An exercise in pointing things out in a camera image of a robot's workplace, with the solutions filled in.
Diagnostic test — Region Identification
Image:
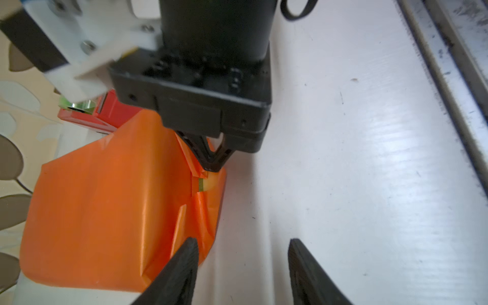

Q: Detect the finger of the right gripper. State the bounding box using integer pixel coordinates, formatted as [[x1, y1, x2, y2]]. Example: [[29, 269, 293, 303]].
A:
[[208, 137, 235, 172], [176, 131, 214, 172]]

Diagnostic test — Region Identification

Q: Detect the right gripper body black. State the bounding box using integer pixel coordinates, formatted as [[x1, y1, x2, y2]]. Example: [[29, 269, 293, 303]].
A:
[[109, 1, 277, 153]]

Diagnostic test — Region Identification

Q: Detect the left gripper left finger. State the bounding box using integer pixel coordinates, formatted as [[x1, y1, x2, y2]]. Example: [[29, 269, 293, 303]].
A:
[[132, 238, 199, 305]]

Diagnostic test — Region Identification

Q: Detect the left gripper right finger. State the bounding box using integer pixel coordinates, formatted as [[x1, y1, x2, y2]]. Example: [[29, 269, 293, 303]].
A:
[[288, 238, 352, 305]]

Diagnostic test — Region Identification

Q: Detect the green gift box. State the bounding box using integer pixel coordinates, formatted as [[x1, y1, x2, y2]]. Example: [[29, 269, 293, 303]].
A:
[[198, 179, 205, 192]]

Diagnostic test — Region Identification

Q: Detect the red tape dispenser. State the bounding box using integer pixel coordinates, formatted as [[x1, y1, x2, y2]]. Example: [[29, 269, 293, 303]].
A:
[[58, 90, 142, 133]]

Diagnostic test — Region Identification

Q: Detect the aluminium front rail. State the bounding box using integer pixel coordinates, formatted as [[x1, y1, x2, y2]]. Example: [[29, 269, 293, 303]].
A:
[[398, 1, 487, 189]]

